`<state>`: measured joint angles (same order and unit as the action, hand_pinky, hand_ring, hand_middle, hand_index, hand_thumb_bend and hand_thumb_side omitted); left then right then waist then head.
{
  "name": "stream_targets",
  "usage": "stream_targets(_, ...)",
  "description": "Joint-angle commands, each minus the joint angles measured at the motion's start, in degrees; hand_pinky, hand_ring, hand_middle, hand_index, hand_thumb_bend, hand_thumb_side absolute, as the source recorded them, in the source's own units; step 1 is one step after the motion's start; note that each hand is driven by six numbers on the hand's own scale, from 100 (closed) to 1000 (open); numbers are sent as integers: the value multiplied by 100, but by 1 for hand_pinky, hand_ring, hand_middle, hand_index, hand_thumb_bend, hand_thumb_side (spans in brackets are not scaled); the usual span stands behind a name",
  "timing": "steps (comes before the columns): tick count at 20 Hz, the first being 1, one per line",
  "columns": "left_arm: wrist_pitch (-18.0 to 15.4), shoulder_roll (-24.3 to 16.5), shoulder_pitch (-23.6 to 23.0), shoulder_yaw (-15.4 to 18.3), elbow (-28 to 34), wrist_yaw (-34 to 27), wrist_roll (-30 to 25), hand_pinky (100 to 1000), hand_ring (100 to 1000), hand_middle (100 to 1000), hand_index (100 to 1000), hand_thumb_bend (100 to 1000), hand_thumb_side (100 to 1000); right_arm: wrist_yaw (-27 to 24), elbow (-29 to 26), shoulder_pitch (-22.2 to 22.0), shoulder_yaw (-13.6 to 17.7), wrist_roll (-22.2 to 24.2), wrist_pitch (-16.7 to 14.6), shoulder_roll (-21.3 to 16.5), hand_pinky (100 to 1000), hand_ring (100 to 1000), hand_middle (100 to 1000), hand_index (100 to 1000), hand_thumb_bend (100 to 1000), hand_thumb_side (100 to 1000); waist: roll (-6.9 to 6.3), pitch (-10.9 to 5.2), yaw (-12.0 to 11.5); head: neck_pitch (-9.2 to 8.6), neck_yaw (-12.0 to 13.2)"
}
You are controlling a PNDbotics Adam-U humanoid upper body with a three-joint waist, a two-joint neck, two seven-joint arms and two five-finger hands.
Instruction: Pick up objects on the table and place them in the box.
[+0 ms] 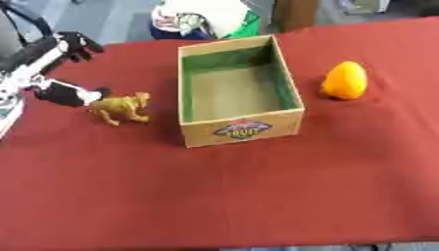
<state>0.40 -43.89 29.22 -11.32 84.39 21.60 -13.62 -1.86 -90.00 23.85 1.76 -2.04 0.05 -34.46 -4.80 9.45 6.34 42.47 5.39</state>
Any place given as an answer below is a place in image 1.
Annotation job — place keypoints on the brown wooden post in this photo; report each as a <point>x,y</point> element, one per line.
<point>295,13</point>

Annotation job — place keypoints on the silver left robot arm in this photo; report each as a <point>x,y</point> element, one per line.
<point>9,98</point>

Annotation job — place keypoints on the orange toy fruit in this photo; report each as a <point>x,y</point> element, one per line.
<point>345,80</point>

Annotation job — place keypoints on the tan cardboard box green inside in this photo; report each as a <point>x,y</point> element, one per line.
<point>240,94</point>

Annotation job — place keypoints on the white bag with clutter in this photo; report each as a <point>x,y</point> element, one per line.
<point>200,18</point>

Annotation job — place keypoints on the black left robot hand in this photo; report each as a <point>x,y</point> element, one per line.
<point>64,93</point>

